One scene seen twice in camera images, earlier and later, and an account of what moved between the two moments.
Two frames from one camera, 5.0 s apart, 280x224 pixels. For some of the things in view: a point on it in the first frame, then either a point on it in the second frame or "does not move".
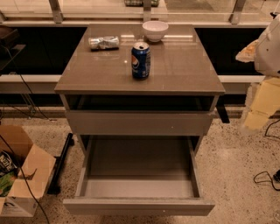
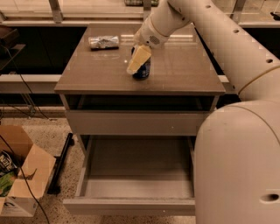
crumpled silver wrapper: [104, 42] does not move
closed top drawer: [136, 122] does not move
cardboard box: [35, 167] does not move
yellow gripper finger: [265, 104] -> [138, 59]
